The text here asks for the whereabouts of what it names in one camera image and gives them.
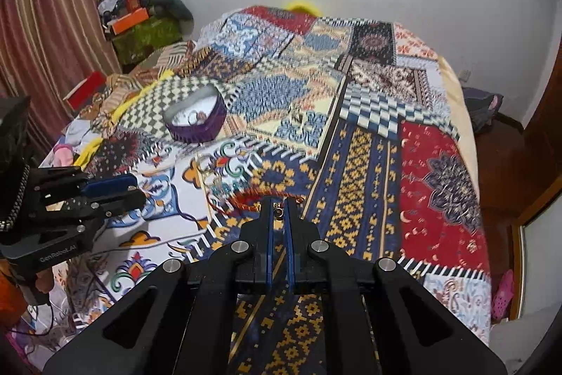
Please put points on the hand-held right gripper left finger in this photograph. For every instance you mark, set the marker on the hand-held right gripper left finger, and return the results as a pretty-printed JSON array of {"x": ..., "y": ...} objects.
[{"x": 268, "y": 231}]

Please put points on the red box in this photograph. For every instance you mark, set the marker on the red box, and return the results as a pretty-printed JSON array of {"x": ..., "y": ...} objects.
[{"x": 85, "y": 88}]

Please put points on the small dark jewelry piece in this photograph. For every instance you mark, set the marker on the small dark jewelry piece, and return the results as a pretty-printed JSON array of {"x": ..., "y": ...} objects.
[{"x": 298, "y": 116}]

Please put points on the pink slipper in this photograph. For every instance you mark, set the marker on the pink slipper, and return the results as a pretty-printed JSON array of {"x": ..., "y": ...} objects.
[{"x": 503, "y": 296}]

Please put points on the wooden door frame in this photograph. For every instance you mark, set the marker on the wooden door frame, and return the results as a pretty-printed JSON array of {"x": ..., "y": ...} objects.
[{"x": 540, "y": 199}]

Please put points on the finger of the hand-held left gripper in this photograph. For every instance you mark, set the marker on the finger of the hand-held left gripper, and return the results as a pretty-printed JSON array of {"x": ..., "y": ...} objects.
[
  {"x": 125, "y": 201},
  {"x": 109, "y": 184}
]

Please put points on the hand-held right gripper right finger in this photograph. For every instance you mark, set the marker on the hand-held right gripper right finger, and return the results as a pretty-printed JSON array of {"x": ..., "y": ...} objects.
[{"x": 288, "y": 231}]

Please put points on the orange box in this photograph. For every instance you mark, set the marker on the orange box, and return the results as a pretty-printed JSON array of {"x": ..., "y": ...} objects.
[{"x": 129, "y": 21}]

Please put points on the purple round jewelry box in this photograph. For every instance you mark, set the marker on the purple round jewelry box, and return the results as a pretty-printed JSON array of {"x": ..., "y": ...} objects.
[{"x": 197, "y": 134}]

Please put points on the dark green bag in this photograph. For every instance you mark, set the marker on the dark green bag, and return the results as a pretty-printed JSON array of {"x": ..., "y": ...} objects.
[{"x": 169, "y": 1}]

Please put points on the colourful patchwork blanket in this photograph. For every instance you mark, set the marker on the colourful patchwork blanket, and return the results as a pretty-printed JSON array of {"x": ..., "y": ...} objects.
[{"x": 360, "y": 164}]

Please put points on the wall socket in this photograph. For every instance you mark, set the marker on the wall socket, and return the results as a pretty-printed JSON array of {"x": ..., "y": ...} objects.
[{"x": 464, "y": 76}]

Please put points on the small gold earring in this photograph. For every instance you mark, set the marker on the small gold earring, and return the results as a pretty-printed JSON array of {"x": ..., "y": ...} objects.
[{"x": 278, "y": 211}]

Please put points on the silver bangle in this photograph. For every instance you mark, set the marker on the silver bangle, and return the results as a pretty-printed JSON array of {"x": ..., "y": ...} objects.
[{"x": 194, "y": 119}]

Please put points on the striped curtain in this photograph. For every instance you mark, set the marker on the striped curtain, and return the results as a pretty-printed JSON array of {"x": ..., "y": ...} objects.
[{"x": 52, "y": 6}]

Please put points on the green cloth-covered box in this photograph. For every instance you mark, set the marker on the green cloth-covered box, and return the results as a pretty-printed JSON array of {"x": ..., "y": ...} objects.
[{"x": 147, "y": 39}]

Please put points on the yellow round object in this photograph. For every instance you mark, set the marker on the yellow round object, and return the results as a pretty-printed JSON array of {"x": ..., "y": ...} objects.
[{"x": 302, "y": 6}]

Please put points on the dark purple bag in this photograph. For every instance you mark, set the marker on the dark purple bag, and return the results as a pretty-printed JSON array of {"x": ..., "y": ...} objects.
[{"x": 483, "y": 107}]

